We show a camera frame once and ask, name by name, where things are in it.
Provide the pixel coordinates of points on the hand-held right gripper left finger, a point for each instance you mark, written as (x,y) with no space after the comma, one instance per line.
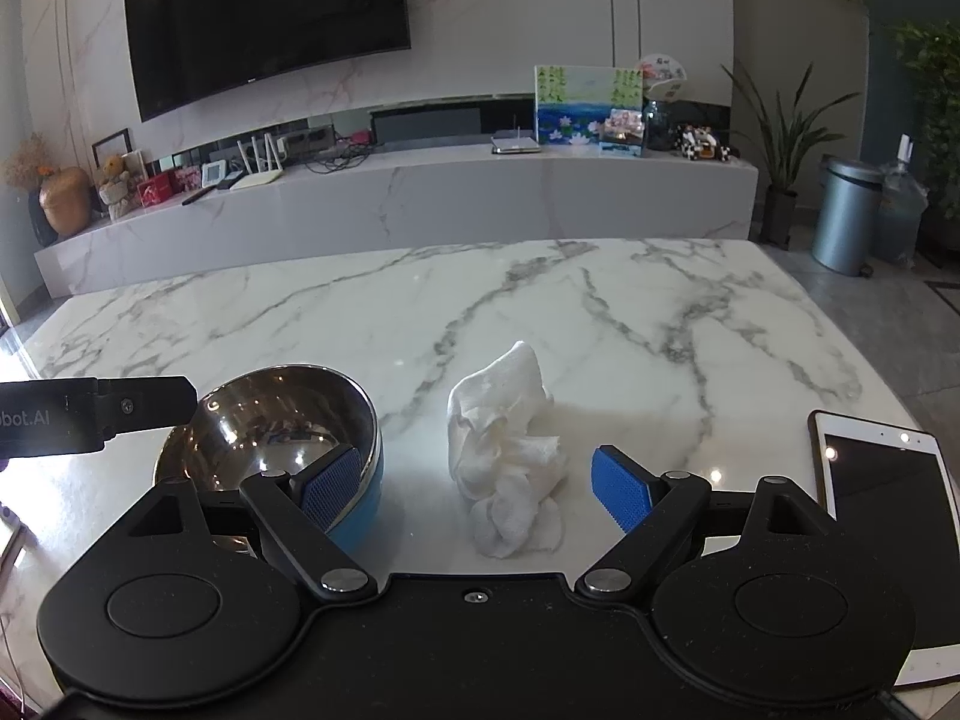
(334,476)

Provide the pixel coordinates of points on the pink box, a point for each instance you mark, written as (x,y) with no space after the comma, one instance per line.
(187,180)

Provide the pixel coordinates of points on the small white display device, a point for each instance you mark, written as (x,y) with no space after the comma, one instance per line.
(214,174)

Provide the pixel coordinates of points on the black remote control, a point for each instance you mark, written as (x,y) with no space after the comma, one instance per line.
(210,193)

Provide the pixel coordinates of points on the lotus pond painting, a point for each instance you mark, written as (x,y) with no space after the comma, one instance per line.
(570,105)

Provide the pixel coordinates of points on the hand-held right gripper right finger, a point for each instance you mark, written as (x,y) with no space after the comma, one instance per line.
(615,491)

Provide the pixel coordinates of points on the white router with antennas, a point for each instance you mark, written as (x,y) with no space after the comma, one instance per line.
(255,178)

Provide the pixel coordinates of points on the black picture frame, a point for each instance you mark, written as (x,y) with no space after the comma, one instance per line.
(112,141)

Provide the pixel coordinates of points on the dark glass jar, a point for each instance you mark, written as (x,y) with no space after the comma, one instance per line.
(658,127)

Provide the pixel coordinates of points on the white cloth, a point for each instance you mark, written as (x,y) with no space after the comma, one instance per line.
(502,427)

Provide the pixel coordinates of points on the small toy figures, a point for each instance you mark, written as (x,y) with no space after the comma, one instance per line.
(697,142)

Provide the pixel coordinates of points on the brown round vase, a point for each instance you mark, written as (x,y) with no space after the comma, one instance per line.
(66,199)

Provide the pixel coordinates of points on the white tablet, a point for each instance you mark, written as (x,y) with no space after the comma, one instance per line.
(892,495)

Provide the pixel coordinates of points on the dried flower bunch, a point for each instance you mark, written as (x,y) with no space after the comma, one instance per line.
(26,161)

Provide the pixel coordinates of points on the round paper fan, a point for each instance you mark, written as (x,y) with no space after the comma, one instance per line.
(661,75)

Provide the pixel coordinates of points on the potted long-leaf plant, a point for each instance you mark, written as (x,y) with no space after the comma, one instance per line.
(780,217)

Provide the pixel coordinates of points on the small colourful box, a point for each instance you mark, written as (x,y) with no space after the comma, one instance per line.
(622,131)

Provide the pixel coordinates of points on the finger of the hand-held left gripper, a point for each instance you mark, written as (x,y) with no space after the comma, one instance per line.
(154,401)

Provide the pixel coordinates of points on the steel bowl with blue outside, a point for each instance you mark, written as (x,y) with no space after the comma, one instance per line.
(285,412)

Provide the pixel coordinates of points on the black curved television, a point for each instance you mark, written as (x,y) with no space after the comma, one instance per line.
(262,15)

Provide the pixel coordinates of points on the white set-top box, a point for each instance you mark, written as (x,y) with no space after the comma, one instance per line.
(516,144)

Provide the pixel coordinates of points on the red box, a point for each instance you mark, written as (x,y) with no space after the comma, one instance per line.
(157,191)

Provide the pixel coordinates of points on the grey pedal trash can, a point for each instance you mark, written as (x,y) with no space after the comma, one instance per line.
(844,217)

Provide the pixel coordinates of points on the teddy bear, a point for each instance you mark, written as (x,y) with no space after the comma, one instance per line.
(114,187)

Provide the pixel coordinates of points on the large water jug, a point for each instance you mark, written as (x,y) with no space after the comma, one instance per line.
(900,210)

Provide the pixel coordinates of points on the leafy green plant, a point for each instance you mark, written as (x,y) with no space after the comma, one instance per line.
(941,90)

